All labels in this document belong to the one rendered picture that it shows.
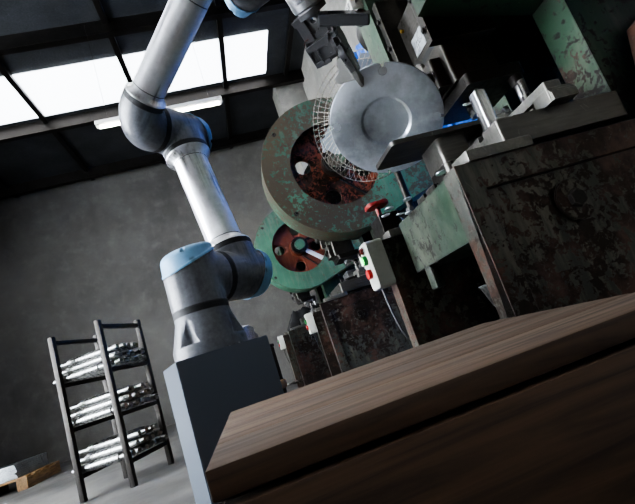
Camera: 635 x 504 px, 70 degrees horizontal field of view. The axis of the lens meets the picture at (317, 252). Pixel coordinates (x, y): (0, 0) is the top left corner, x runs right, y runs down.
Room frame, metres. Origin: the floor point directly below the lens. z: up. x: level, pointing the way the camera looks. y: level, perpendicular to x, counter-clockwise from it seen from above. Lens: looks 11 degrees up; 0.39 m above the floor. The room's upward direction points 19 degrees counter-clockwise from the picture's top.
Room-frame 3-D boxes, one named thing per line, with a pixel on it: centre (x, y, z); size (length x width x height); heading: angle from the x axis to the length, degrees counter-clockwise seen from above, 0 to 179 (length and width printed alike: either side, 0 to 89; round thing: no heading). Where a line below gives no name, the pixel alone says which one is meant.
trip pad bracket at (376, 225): (1.35, -0.23, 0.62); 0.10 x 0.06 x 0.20; 12
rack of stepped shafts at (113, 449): (2.81, 1.50, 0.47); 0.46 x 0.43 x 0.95; 82
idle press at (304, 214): (2.86, -0.51, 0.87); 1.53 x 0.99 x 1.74; 100
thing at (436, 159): (1.06, -0.35, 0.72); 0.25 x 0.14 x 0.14; 102
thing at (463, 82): (1.10, -0.52, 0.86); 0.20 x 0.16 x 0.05; 12
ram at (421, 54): (1.09, -0.48, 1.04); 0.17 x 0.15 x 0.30; 102
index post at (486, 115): (0.90, -0.43, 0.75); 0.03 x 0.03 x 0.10; 12
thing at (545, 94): (0.93, -0.55, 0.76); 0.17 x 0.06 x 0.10; 12
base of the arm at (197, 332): (0.93, 0.27, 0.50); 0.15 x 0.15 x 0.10
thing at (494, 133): (1.10, -0.52, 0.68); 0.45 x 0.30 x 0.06; 12
